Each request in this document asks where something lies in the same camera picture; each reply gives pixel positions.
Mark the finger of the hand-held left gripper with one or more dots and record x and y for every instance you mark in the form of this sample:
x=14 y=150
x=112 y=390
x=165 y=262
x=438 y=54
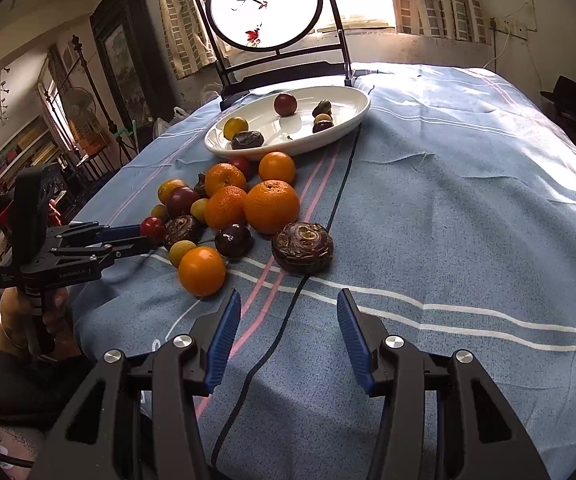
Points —
x=117 y=233
x=132 y=247

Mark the large orange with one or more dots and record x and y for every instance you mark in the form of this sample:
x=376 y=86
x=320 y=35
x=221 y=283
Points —
x=271 y=206

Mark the small dark water chestnut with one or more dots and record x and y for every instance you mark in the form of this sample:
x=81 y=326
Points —
x=322 y=126
x=199 y=185

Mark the yellow cherry tomato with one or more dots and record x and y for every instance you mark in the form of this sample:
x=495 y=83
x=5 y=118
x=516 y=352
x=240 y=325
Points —
x=158 y=212
x=169 y=189
x=199 y=209
x=180 y=251
x=235 y=128

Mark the small fruits cluster on plate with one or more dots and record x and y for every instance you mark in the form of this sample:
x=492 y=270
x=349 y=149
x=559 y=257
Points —
x=322 y=107

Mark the dark wrinkled date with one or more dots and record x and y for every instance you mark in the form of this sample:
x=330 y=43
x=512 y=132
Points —
x=247 y=140

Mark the blue striped tablecloth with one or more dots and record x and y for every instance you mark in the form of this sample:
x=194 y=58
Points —
x=443 y=200

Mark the black hat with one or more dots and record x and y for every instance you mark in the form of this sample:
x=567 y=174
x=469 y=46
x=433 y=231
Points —
x=568 y=95

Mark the white wall socket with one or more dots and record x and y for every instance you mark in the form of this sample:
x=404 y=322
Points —
x=510 y=27

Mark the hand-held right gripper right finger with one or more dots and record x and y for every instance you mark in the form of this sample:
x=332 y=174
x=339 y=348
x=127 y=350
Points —
x=355 y=340

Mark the dark purple cherry tomato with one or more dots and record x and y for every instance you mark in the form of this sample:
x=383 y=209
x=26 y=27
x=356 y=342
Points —
x=233 y=240
x=181 y=201

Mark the round painted screen on stand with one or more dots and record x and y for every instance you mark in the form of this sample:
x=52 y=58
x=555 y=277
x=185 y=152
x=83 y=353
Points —
x=263 y=5

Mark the person's left hand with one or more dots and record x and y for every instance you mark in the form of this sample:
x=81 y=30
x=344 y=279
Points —
x=60 y=305

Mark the bookshelf with books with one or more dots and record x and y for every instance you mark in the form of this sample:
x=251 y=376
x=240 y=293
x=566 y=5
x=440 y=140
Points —
x=2 y=165

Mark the dark framed painting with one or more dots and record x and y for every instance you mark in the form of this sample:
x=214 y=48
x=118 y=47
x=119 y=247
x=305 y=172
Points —
x=122 y=55

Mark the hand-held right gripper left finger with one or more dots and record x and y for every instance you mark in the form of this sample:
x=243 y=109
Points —
x=222 y=340

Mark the small red cherry tomato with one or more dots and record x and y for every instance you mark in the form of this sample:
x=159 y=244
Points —
x=151 y=227

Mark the white plastic bag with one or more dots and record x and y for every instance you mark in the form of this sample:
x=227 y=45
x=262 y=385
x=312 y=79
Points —
x=167 y=122

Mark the standing fan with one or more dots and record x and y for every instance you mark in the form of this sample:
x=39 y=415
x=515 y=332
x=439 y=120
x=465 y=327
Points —
x=80 y=102

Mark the red plum on plate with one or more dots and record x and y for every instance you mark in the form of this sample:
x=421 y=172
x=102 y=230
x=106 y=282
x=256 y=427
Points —
x=285 y=104

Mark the person's dark clothing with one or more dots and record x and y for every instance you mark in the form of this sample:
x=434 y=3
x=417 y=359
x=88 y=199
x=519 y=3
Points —
x=12 y=400

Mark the checked curtain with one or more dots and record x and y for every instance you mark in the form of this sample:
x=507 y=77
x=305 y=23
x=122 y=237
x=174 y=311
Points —
x=433 y=0
x=182 y=20

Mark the small tan longan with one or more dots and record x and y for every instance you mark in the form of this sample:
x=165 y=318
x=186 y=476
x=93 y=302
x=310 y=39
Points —
x=324 y=119

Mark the white oval plate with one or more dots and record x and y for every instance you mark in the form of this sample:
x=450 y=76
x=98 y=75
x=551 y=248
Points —
x=288 y=135

